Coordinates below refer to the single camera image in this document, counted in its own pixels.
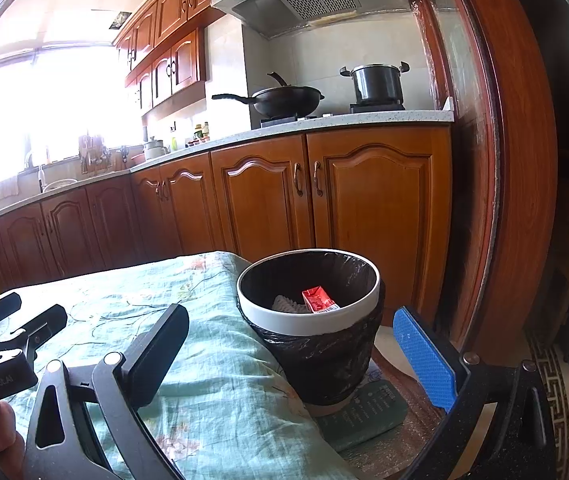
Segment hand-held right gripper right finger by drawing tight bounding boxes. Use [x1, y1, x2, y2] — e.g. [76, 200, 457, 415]
[393, 306, 560, 480]

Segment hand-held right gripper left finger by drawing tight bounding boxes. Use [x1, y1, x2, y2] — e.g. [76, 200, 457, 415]
[24, 303, 191, 480]

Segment black bin liner bag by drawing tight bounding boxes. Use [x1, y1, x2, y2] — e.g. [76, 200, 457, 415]
[238, 250, 385, 406]

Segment red packet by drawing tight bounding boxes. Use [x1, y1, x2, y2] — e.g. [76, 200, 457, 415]
[301, 287, 341, 315]

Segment white-rimmed trash bin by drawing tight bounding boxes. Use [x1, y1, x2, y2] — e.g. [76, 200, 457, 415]
[237, 248, 385, 406]

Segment person's left hand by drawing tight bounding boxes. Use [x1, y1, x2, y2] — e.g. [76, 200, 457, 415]
[0, 400, 28, 480]

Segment light green floral tablecloth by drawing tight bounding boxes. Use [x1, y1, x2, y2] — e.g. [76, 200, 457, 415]
[0, 251, 360, 480]

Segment green book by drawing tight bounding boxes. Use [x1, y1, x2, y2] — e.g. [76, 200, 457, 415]
[318, 377, 409, 453]

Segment white foam net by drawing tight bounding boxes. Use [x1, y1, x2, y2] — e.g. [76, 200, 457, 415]
[271, 294, 311, 315]

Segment wooden base cabinets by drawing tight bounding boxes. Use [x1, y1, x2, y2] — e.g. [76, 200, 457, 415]
[0, 121, 452, 311]

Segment knife block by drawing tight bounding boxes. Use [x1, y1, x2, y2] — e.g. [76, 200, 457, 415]
[78, 134, 111, 176]

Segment white kettle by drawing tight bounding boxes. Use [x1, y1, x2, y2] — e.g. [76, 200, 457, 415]
[143, 137, 170, 161]

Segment bright kitchen window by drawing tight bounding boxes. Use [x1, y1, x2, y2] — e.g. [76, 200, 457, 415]
[0, 45, 140, 196]

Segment speckled kitchen countertop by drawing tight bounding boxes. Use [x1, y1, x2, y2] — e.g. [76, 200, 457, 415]
[0, 109, 455, 233]

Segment black stockpot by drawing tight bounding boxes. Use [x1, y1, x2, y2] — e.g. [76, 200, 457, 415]
[340, 61, 410, 106]

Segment black wok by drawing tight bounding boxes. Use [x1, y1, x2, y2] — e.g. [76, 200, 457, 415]
[212, 72, 326, 118]

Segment steel range hood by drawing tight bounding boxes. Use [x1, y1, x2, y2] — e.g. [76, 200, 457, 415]
[210, 0, 415, 38]

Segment wooden door frame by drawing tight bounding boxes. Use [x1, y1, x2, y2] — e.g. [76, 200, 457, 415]
[404, 0, 560, 356]

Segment wooden wall cabinets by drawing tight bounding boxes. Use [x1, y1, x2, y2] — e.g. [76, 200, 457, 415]
[113, 0, 265, 118]

